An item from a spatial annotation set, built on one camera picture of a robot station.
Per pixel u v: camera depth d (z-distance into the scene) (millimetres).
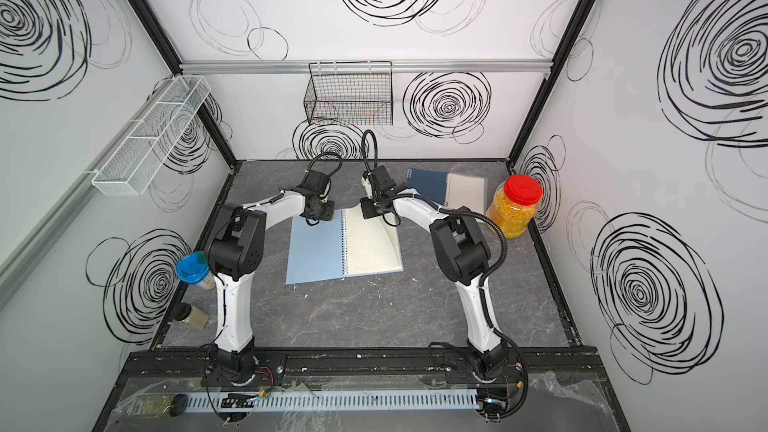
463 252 557
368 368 756
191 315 749
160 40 843
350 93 1236
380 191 786
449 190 1112
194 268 810
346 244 960
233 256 567
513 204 867
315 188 846
